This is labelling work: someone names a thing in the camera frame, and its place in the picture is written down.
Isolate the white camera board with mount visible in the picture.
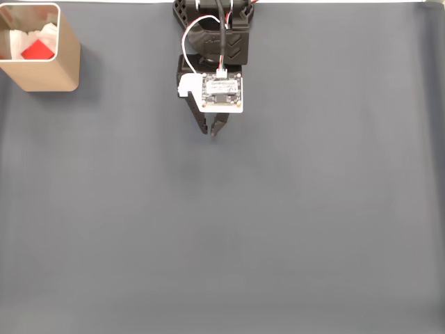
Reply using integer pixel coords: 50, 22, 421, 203
177, 68, 245, 114

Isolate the beige open box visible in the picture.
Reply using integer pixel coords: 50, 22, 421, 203
0, 2, 81, 93

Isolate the white foam padding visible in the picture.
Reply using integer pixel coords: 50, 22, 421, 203
8, 21, 58, 61

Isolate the black camera cable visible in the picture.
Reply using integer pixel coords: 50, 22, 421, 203
214, 0, 227, 69

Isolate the grey table mat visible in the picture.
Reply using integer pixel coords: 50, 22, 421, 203
0, 1, 445, 334

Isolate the red cube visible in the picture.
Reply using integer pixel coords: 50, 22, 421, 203
19, 38, 56, 61

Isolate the white and red wire bundle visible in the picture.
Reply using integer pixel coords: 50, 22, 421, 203
181, 0, 234, 76

